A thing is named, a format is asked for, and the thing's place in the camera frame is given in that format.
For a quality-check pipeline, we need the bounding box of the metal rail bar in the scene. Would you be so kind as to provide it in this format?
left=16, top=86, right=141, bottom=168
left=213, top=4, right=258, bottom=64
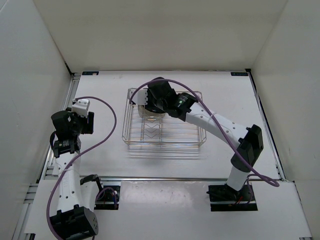
left=101, top=176, right=227, bottom=182

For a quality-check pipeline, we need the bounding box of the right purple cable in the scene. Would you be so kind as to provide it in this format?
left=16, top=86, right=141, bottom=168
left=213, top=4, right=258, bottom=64
left=128, top=78, right=280, bottom=205

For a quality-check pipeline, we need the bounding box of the chrome wire dish rack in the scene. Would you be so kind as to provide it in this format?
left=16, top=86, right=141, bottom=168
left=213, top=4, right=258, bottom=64
left=122, top=88, right=207, bottom=152

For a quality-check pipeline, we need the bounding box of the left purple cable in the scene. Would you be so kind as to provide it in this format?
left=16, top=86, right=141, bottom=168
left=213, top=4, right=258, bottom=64
left=46, top=96, right=118, bottom=240

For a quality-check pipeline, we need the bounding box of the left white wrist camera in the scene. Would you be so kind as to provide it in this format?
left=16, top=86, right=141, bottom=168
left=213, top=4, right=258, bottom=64
left=71, top=98, right=90, bottom=118

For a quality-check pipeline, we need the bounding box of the clear plate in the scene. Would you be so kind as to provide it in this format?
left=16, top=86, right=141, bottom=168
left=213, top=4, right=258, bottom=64
left=138, top=105, right=166, bottom=123

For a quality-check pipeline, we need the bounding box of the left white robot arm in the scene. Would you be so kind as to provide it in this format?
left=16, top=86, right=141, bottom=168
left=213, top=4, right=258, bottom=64
left=46, top=108, right=105, bottom=240

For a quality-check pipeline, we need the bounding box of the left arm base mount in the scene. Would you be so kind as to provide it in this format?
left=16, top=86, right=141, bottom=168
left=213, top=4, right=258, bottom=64
left=94, top=182, right=121, bottom=210

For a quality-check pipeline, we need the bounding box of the black round plate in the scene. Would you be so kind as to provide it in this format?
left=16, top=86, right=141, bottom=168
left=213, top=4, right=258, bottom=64
left=144, top=106, right=166, bottom=118

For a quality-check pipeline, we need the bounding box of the purple cable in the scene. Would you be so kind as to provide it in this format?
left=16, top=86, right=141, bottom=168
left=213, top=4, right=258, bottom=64
left=46, top=96, right=118, bottom=240
left=128, top=78, right=280, bottom=205

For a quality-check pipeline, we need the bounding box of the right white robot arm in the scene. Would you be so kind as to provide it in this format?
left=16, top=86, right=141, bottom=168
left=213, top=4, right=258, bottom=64
left=146, top=77, right=264, bottom=200

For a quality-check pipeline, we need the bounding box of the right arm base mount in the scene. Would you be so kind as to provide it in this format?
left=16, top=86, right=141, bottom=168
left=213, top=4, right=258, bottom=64
left=206, top=184, right=258, bottom=212

